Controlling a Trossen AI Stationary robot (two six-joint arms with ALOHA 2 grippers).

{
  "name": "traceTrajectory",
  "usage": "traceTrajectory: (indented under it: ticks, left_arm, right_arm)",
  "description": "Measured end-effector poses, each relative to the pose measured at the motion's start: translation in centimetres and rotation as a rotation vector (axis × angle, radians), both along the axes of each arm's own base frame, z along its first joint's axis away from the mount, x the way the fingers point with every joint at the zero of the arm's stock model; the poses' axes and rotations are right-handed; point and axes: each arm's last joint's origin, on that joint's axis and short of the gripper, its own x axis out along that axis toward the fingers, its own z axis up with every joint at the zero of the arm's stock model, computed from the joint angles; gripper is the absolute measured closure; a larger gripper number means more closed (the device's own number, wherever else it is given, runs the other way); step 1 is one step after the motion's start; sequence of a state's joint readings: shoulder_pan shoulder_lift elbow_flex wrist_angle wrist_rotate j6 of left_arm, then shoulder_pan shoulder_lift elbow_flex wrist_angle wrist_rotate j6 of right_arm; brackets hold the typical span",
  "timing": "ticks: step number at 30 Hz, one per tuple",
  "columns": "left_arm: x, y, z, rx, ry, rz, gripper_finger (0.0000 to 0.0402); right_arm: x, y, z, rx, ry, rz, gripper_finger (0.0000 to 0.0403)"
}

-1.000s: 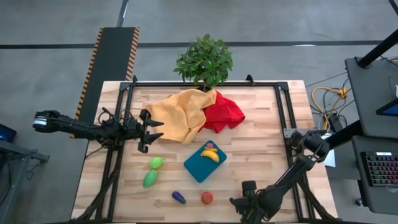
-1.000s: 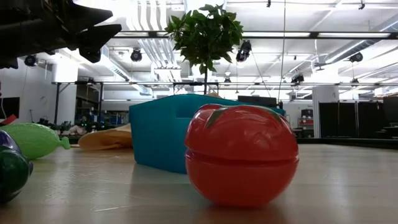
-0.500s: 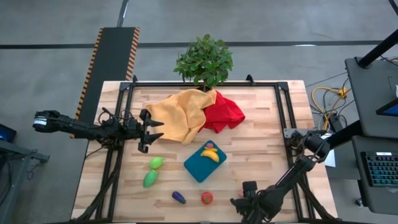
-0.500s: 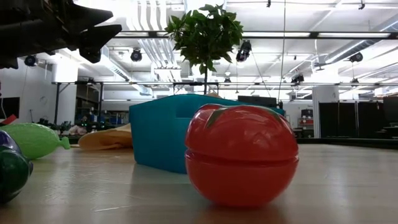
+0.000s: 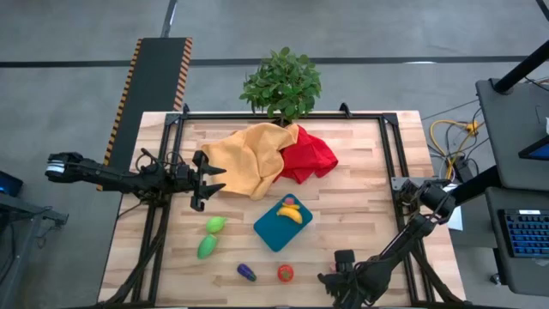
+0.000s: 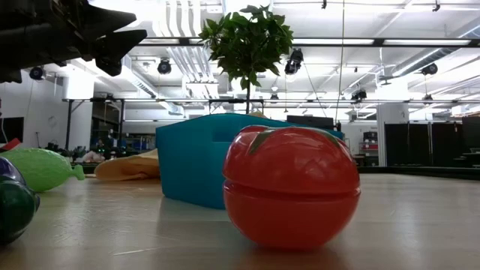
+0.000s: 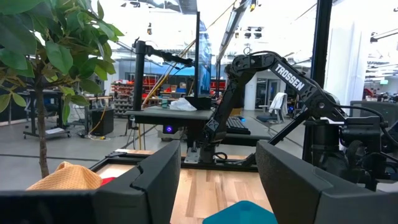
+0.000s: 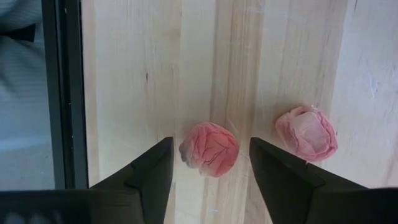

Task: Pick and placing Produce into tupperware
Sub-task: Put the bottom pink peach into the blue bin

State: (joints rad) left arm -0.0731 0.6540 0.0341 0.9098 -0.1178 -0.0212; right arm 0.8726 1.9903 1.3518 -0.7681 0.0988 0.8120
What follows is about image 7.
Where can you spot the grey desk with monitor pole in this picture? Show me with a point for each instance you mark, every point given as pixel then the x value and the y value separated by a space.
pixel 168 114

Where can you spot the white draped garment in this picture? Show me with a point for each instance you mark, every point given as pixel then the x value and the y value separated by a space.
pixel 278 102

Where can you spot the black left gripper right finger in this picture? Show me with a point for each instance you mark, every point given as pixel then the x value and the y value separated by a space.
pixel 295 193

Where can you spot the red storage shelving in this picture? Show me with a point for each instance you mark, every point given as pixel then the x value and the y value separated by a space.
pixel 124 90

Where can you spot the black monitor blue screen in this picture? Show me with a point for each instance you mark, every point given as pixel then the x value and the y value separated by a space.
pixel 203 62

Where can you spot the green potted plant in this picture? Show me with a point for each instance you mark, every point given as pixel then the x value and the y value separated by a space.
pixel 18 34

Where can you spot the grey desk with keyboard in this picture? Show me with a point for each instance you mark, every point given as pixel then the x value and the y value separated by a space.
pixel 258 132

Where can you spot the yellow cloth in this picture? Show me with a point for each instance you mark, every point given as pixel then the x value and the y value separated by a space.
pixel 68 179

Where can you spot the backlit black keyboard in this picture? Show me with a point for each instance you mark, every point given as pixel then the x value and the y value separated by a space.
pixel 237 126

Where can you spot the teal plastic tupperware container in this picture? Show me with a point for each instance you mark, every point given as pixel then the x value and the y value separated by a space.
pixel 239 214

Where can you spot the black mouse blue light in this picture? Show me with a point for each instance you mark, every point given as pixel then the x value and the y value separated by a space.
pixel 241 118

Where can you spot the black office chair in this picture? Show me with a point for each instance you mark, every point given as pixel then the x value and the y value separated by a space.
pixel 265 118

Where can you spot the black floor box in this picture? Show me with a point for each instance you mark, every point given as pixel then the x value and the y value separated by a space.
pixel 102 122

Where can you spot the red cloth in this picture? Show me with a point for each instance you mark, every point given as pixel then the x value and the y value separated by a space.
pixel 107 181

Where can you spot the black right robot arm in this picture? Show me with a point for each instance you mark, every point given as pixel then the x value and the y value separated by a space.
pixel 289 77

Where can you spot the small computer purple light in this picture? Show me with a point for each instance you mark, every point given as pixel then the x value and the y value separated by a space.
pixel 169 129

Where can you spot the white crumpled bag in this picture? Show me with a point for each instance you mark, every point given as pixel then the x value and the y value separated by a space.
pixel 182 105

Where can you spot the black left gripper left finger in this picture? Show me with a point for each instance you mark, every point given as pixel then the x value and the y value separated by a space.
pixel 140 193

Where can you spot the black rolling cart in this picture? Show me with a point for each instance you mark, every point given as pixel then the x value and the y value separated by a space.
pixel 57 132

